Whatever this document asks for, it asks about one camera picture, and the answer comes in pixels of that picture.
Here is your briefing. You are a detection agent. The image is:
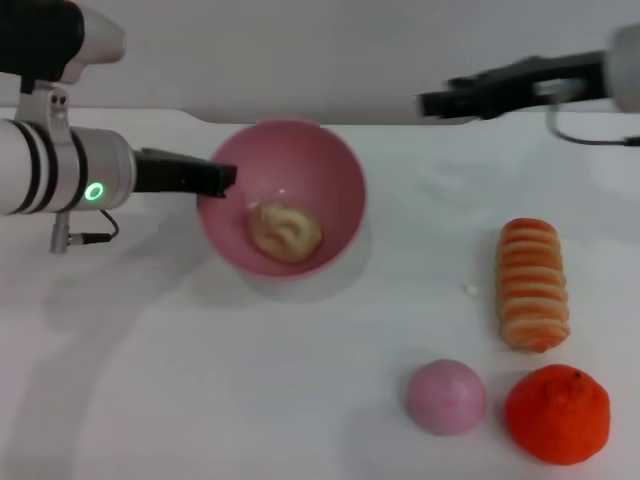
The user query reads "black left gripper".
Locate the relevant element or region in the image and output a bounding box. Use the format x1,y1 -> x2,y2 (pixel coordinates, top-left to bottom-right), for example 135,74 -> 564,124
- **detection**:
130,147 -> 238,200

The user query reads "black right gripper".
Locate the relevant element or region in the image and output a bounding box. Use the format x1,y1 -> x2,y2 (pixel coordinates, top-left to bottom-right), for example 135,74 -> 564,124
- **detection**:
417,49 -> 609,121

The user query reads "pink plastic bowl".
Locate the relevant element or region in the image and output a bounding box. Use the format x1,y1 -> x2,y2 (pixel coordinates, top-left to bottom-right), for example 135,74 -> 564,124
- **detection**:
197,118 -> 369,279

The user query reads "beige egg yolk pastry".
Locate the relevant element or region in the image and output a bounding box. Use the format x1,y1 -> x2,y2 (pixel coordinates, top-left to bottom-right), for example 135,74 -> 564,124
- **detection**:
248,202 -> 324,265

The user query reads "striped orange bread roll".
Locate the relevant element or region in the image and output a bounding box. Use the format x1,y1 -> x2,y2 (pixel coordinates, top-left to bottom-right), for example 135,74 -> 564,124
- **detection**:
494,217 -> 571,354

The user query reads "pink round bun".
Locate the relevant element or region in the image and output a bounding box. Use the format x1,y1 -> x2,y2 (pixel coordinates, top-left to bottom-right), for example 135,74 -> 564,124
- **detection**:
405,358 -> 487,437

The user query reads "orange tangerine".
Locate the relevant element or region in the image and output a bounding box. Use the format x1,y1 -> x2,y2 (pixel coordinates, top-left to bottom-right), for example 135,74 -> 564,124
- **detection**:
504,363 -> 612,466

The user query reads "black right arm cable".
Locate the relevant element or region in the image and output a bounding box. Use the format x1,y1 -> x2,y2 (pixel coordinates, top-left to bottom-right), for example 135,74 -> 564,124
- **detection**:
545,102 -> 640,147

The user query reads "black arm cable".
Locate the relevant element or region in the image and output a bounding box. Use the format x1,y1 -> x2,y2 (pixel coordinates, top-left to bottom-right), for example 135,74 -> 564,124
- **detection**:
49,209 -> 120,255
545,102 -> 640,147

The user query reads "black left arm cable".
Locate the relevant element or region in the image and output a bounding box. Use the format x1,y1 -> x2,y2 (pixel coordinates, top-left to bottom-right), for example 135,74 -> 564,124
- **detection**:
49,209 -> 120,255

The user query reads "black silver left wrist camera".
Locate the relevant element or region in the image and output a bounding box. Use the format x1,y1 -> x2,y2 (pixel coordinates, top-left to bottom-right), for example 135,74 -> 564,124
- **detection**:
0,0 -> 127,85

